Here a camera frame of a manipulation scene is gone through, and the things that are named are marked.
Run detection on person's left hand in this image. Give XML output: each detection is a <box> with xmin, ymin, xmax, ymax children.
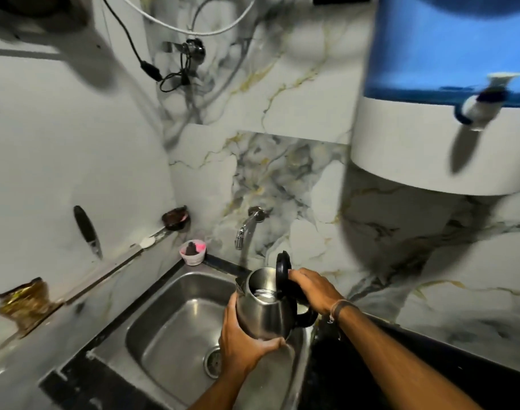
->
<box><xmin>219</xmin><ymin>292</ymin><xmax>286</xmax><ymax>377</ymax></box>

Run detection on person's right hand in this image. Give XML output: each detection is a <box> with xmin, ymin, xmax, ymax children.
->
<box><xmin>288</xmin><ymin>268</ymin><xmax>346</xmax><ymax>316</ymax></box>

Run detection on steel electric kettle black lid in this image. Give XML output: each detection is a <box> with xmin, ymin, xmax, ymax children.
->
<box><xmin>235</xmin><ymin>251</ymin><xmax>319</xmax><ymax>341</ymax></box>

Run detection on person's left forearm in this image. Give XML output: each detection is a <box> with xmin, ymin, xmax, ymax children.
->
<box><xmin>189</xmin><ymin>368</ymin><xmax>249</xmax><ymax>410</ymax></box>

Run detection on person's right forearm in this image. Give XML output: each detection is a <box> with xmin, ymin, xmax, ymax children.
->
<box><xmin>335</xmin><ymin>305</ymin><xmax>484</xmax><ymax>410</ymax></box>

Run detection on thread wristband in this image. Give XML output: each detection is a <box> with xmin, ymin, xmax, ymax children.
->
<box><xmin>328</xmin><ymin>300</ymin><xmax>359</xmax><ymax>324</ymax></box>

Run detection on round sink drain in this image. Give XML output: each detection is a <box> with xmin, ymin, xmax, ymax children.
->
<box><xmin>203</xmin><ymin>346</ymin><xmax>223</xmax><ymax>379</ymax></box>

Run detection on stainless steel sink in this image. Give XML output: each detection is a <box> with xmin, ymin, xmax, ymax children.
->
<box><xmin>87</xmin><ymin>262</ymin><xmax>316</xmax><ymax>410</ymax></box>

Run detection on pink plastic cup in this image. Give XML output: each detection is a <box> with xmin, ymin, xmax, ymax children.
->
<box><xmin>179</xmin><ymin>239</ymin><xmax>207</xmax><ymax>266</ymax></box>

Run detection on brown soap dish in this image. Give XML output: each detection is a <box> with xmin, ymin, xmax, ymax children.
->
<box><xmin>161</xmin><ymin>206</ymin><xmax>191</xmax><ymax>231</ymax></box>

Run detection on blue and white water purifier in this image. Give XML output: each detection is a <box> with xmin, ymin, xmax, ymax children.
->
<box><xmin>350</xmin><ymin>0</ymin><xmax>520</xmax><ymax>197</ymax></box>

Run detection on gold foil packet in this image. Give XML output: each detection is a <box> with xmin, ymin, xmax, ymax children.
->
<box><xmin>0</xmin><ymin>277</ymin><xmax>58</xmax><ymax>333</ymax></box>

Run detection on white purifier tap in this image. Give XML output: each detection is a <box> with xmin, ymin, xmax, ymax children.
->
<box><xmin>453</xmin><ymin>72</ymin><xmax>520</xmax><ymax>132</ymax></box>

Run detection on chrome wall faucet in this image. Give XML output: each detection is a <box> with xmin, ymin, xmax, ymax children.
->
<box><xmin>235</xmin><ymin>206</ymin><xmax>268</xmax><ymax>251</ymax></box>

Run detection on black handled knife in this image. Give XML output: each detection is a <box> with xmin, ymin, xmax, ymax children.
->
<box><xmin>73</xmin><ymin>205</ymin><xmax>103</xmax><ymax>259</ymax></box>

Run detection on chrome wall valve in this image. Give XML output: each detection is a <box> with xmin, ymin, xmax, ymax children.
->
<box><xmin>162</xmin><ymin>37</ymin><xmax>207</xmax><ymax>64</ymax></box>

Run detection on black cable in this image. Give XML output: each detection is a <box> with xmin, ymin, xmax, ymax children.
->
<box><xmin>100</xmin><ymin>0</ymin><xmax>192</xmax><ymax>93</ymax></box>

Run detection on white cable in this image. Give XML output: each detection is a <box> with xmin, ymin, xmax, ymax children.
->
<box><xmin>119</xmin><ymin>0</ymin><xmax>258</xmax><ymax>36</ymax></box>

